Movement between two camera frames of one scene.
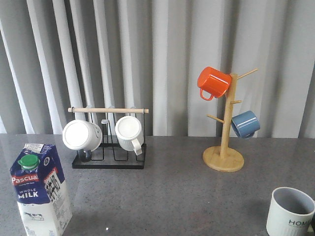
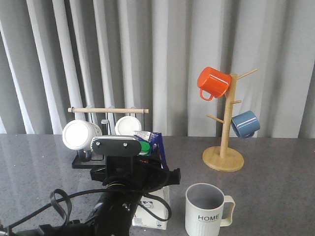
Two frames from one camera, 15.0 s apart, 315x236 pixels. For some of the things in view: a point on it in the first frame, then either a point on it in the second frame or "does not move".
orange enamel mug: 213,83 does not move
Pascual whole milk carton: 41,191 -> 148,139
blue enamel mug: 245,124 does not move
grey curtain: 147,54 does not move
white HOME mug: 290,213 -> 204,204
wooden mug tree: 223,159 does not move
